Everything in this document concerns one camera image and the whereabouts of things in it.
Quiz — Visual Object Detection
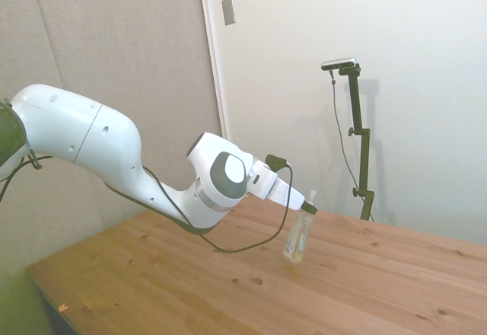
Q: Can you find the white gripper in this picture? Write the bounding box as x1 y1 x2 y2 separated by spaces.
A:
266 177 318 215

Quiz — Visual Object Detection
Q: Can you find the clear sanitizer pump bottle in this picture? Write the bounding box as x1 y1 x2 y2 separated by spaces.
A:
281 188 318 264

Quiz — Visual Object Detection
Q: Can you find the green blurred object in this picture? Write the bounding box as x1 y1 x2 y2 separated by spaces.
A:
0 270 54 335

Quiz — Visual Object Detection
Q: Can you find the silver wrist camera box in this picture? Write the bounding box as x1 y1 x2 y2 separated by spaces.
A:
248 161 281 200

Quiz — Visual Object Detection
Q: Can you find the black camera stand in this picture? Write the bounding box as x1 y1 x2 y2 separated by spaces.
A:
338 64 376 222
329 69 376 223

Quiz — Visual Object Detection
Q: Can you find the silver camera on stand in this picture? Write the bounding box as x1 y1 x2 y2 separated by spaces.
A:
320 57 359 72

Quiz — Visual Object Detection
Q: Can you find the white door frame trim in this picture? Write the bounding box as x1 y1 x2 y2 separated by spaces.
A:
196 0 238 145

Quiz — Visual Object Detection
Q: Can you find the grey wall switch plate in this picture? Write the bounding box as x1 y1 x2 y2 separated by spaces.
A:
221 0 237 27

